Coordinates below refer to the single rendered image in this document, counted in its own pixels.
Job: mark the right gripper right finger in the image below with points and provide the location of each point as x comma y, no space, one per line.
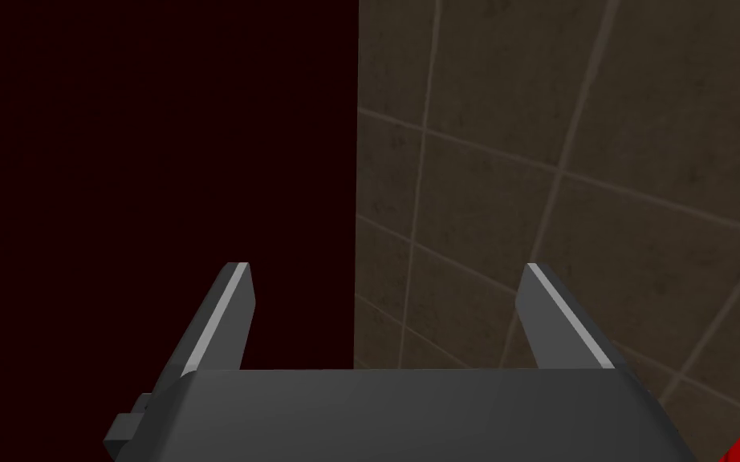
556,327

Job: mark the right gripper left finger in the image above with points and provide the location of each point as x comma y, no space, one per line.
229,321

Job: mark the dark red cabinet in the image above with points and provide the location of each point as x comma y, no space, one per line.
152,160

